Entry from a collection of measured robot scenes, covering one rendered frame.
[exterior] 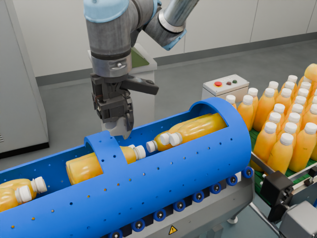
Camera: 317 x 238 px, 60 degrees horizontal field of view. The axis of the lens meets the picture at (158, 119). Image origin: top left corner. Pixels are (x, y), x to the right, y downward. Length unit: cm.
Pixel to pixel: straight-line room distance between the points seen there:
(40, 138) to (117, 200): 198
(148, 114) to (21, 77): 110
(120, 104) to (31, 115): 189
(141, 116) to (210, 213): 81
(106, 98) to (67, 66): 305
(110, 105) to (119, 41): 16
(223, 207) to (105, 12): 80
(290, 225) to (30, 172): 92
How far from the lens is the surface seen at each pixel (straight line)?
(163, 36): 145
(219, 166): 87
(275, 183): 103
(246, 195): 115
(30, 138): 265
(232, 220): 212
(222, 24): 430
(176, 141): 85
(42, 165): 93
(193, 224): 104
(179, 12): 135
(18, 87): 239
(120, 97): 67
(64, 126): 299
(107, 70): 62
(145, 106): 163
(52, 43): 359
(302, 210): 119
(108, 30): 58
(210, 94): 130
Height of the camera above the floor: 173
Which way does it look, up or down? 36 degrees down
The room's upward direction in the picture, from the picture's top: straight up
